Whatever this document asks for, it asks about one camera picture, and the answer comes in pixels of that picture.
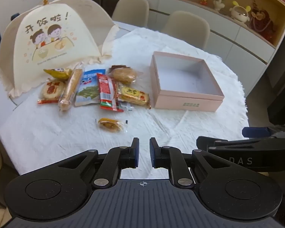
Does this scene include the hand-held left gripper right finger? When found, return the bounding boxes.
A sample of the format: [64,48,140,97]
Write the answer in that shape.
[149,137,226,188]

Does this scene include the long bread stick packet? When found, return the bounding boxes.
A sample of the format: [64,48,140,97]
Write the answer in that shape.
[58,63,83,112]

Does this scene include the small blue white packet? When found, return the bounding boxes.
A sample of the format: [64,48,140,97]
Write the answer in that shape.
[117,101,135,112]

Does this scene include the blue white seaweed packet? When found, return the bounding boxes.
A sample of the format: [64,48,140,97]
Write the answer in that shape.
[74,69,106,107]

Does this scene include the round cake packet red label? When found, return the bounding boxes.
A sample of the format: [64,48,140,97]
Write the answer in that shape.
[37,79,67,104]

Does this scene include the white figurine with plant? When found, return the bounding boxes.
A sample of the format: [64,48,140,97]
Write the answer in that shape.
[213,0,226,12]

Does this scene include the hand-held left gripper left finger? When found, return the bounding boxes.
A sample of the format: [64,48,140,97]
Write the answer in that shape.
[59,137,140,188]

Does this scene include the white textured tablecloth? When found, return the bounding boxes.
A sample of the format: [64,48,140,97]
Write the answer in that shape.
[0,27,250,181]

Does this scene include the small orange pastry packet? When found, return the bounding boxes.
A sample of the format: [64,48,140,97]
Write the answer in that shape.
[95,117,129,133]

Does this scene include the white yellow plush toy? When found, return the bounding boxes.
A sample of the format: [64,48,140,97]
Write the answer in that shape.
[229,0,252,27]

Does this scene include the long red sausage packet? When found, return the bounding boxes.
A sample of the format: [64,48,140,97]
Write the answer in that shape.
[96,73,124,112]

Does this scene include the yellow snack packet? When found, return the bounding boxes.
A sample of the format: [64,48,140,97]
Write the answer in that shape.
[43,67,73,80]

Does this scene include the yellow biscuit packet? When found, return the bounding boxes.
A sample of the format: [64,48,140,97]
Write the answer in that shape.
[116,84,151,110]

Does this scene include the white sideboard cabinet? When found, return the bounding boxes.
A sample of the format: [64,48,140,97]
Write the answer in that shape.
[127,0,285,88]

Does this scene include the round bread clear packet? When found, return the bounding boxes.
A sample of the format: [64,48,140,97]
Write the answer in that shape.
[108,66,139,85]

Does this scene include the cream cartoon-print food cover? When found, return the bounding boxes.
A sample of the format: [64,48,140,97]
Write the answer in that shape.
[0,0,120,98]

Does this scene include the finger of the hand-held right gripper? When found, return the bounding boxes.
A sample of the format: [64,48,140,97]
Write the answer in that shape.
[242,126,285,139]
[196,136,274,151]

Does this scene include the pink cardboard box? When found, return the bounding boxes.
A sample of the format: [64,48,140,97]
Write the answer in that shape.
[149,51,225,113]

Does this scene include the brown dried meat packet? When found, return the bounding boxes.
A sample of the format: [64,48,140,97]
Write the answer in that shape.
[109,65,131,71]

